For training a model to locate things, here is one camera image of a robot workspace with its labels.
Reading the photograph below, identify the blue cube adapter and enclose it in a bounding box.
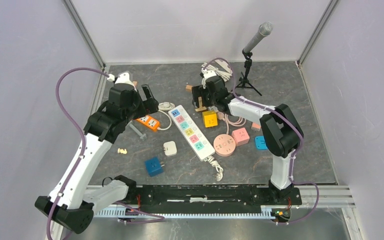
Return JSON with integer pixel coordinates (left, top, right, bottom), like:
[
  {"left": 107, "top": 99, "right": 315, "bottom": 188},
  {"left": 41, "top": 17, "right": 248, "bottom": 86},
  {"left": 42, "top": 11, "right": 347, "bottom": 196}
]
[{"left": 144, "top": 157, "right": 164, "bottom": 177}]

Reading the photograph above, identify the orange wooden cube socket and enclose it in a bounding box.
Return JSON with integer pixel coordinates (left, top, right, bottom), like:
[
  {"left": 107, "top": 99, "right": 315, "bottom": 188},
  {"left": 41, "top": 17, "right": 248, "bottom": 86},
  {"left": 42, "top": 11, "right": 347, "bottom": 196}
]
[{"left": 194, "top": 96, "right": 207, "bottom": 112}]

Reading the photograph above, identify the white bundled cable top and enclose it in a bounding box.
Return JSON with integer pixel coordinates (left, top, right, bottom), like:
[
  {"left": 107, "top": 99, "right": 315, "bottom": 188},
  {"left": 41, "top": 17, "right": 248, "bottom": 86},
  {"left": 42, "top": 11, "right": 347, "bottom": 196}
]
[{"left": 200, "top": 58, "right": 235, "bottom": 83}]

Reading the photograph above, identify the pink coiled cable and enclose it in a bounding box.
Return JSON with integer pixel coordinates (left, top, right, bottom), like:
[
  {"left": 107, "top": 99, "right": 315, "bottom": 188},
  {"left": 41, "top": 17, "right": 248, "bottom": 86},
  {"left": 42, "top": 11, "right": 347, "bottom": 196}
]
[{"left": 216, "top": 111, "right": 247, "bottom": 134}]

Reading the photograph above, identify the white coiled cable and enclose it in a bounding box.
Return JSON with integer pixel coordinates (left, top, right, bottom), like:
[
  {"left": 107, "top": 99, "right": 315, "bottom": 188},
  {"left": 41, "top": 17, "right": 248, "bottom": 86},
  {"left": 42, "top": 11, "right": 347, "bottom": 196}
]
[{"left": 157, "top": 101, "right": 176, "bottom": 132}]

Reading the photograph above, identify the purple cable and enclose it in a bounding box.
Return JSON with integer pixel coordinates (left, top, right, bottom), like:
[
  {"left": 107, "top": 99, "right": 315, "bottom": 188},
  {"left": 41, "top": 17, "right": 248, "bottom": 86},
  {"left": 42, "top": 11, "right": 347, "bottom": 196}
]
[
  {"left": 203, "top": 57, "right": 321, "bottom": 226},
  {"left": 45, "top": 67, "right": 166, "bottom": 240}
]

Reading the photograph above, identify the grey handheld microphone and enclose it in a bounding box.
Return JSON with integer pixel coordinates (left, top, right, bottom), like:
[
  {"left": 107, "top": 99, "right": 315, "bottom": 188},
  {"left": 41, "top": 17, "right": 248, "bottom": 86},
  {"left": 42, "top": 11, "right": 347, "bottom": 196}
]
[{"left": 242, "top": 21, "right": 274, "bottom": 54}]

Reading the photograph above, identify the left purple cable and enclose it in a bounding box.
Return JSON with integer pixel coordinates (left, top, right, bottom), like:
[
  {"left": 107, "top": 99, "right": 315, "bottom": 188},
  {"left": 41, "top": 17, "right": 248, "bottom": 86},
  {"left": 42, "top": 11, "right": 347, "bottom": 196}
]
[{"left": 45, "top": 67, "right": 166, "bottom": 240}]

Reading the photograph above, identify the orange power strip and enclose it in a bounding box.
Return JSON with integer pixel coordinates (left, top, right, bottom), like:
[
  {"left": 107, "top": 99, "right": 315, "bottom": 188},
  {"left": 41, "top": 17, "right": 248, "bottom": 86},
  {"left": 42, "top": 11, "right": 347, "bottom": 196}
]
[{"left": 136, "top": 115, "right": 160, "bottom": 132}]

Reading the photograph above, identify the black tripod microphone stand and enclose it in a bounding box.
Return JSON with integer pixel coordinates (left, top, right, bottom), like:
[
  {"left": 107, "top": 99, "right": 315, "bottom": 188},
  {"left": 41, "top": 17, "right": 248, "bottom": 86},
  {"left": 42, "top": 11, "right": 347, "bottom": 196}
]
[{"left": 235, "top": 51, "right": 262, "bottom": 96}]

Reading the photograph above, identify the small cream plug piece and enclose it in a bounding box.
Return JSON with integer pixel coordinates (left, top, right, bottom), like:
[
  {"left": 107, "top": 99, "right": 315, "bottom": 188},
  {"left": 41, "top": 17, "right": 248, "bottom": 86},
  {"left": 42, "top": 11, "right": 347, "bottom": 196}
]
[{"left": 117, "top": 148, "right": 128, "bottom": 155}]

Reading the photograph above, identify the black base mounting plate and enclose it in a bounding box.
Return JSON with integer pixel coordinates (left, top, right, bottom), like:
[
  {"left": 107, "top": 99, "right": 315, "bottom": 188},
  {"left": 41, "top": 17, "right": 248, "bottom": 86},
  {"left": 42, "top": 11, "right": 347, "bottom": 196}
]
[{"left": 123, "top": 184, "right": 302, "bottom": 214}]

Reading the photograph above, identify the white long power strip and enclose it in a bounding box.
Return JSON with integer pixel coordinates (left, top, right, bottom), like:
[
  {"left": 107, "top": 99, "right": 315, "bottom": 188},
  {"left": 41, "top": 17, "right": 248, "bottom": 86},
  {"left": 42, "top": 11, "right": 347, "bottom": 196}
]
[{"left": 167, "top": 105, "right": 215, "bottom": 161}]

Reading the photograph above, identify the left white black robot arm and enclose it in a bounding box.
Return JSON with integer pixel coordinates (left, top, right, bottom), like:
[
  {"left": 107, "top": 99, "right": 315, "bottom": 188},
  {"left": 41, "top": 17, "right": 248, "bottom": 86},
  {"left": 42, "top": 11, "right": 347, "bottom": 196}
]
[{"left": 34, "top": 83, "right": 159, "bottom": 234}]

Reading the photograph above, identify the yellow cube adapter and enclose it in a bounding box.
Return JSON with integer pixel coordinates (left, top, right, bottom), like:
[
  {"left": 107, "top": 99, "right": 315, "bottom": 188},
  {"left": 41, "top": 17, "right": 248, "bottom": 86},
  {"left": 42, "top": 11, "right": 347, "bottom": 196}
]
[{"left": 202, "top": 110, "right": 218, "bottom": 128}]

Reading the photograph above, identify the small blue plug adapter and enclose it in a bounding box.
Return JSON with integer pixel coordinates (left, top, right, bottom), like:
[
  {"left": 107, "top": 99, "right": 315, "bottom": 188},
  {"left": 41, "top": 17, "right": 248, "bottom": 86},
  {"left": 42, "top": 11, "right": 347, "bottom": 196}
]
[{"left": 254, "top": 135, "right": 268, "bottom": 150}]

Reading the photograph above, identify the pink round socket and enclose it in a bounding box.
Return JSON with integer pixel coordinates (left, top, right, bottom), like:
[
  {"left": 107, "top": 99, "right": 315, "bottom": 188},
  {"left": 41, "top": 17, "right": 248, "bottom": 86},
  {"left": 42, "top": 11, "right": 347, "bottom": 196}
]
[{"left": 213, "top": 134, "right": 236, "bottom": 157}]

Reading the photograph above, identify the pink plug adapter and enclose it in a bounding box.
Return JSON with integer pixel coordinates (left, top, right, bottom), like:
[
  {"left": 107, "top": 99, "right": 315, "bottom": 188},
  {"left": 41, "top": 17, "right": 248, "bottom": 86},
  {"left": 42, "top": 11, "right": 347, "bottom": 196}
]
[{"left": 231, "top": 127, "right": 250, "bottom": 146}]

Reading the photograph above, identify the white square plug adapter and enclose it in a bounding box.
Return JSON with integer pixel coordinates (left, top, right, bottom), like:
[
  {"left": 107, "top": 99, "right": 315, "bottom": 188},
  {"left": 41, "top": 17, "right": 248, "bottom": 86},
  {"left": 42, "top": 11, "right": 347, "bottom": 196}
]
[{"left": 163, "top": 141, "right": 178, "bottom": 157}]

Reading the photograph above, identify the white strip cable with plug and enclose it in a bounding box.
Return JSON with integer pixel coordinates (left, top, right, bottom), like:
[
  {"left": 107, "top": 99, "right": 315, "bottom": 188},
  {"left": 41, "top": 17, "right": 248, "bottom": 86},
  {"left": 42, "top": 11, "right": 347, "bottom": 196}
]
[{"left": 205, "top": 156, "right": 225, "bottom": 182}]

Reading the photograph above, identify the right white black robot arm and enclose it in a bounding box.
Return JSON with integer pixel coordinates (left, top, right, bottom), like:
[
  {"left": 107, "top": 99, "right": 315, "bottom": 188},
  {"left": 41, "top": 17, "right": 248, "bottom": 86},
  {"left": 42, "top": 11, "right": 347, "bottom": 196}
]
[{"left": 191, "top": 75, "right": 304, "bottom": 204}]

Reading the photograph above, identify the orange square plug with cable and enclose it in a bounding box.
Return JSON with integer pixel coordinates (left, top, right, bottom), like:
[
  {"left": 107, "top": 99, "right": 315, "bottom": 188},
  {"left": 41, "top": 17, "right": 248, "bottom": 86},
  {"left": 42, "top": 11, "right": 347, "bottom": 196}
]
[{"left": 251, "top": 122, "right": 261, "bottom": 132}]

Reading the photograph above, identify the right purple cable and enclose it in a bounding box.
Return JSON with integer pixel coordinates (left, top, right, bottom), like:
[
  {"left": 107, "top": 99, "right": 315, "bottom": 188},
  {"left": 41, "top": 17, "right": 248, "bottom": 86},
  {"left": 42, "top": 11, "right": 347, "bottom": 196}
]
[{"left": 203, "top": 57, "right": 321, "bottom": 226}]

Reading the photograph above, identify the small brown wooden block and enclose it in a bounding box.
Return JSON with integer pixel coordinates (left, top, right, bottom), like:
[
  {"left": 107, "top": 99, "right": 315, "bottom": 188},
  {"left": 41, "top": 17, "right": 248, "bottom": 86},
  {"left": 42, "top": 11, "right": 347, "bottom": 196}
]
[{"left": 185, "top": 85, "right": 193, "bottom": 93}]

